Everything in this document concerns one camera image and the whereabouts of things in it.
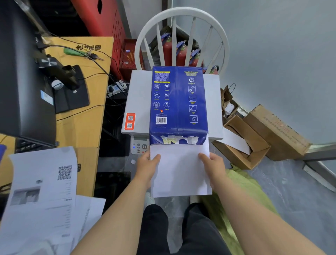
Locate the person's left hand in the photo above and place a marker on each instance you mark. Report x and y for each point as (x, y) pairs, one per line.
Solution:
(143, 168)

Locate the person's right hand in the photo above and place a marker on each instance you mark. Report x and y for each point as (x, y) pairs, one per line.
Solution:
(216, 170)

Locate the person's right thumb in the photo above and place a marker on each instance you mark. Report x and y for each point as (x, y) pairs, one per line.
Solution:
(203, 157)

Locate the person's left thumb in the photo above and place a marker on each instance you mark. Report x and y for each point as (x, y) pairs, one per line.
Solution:
(156, 158)

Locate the white paper sheets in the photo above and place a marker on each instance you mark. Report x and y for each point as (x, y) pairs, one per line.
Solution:
(181, 173)

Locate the person's left forearm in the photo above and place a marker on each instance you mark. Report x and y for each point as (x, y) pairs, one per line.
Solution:
(115, 218)

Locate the person's right forearm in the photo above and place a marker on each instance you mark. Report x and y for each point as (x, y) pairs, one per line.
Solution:
(254, 220)

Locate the open cardboard box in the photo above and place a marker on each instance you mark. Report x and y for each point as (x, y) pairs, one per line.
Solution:
(244, 152)

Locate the person's white left shoe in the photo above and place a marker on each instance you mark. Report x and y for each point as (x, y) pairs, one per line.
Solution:
(149, 199)

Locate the person's white shoe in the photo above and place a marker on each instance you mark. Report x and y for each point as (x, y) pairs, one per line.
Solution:
(194, 199)
(149, 199)

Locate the person's white right shoe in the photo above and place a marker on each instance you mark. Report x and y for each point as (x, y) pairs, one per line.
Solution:
(194, 199)

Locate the green cloth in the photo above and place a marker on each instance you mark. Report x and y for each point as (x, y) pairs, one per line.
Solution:
(236, 199)

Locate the white printer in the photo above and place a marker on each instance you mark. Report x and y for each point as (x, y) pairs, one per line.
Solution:
(139, 105)

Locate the blue paper ream package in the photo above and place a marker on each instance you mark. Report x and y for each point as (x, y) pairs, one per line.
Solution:
(178, 105)

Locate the brown paper bag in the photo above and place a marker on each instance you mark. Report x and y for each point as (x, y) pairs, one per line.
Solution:
(227, 101)

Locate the closed cardboard box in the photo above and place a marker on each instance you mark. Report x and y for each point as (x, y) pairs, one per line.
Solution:
(278, 134)

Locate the person's black trousers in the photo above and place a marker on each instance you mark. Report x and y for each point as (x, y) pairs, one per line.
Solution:
(181, 233)

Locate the wooden desk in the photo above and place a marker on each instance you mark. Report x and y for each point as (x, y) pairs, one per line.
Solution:
(84, 123)

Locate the white power strip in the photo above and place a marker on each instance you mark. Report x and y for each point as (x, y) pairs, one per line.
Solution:
(116, 86)

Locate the red fire extinguisher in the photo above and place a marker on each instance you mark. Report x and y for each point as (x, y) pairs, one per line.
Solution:
(194, 58)
(167, 52)
(181, 55)

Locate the red box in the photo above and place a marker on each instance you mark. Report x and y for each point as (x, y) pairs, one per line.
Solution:
(130, 57)

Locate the black monitor stand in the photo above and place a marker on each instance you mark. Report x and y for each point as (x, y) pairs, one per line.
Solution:
(72, 92)

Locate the printed paper sheet with code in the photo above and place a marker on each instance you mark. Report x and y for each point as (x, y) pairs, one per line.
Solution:
(39, 194)

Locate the black keyboard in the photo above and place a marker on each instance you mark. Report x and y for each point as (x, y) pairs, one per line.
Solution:
(31, 147)

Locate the keys with green tag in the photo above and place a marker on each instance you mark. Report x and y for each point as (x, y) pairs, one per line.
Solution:
(78, 53)

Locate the red perforated metal panel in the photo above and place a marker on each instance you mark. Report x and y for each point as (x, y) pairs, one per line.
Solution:
(107, 23)

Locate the white spindle-back chair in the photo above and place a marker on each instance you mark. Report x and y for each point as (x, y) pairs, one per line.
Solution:
(181, 15)

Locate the black computer monitor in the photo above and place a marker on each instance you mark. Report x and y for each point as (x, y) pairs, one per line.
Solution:
(21, 78)

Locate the grey metal frame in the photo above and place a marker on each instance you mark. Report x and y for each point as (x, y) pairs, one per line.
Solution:
(319, 163)

